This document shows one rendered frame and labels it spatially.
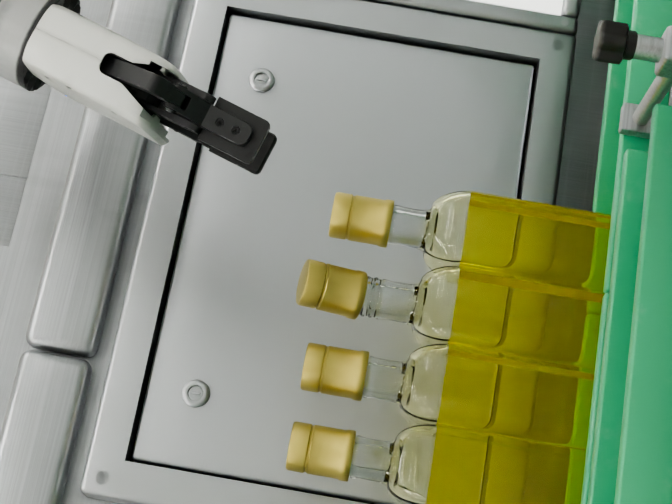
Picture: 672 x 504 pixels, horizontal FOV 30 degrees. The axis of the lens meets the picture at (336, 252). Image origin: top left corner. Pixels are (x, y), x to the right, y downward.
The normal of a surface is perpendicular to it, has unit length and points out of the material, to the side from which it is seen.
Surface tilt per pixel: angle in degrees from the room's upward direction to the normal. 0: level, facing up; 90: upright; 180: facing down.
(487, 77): 90
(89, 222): 90
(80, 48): 84
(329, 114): 90
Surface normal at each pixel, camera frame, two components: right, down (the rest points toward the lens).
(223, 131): -0.04, -0.07
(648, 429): 0.04, -0.32
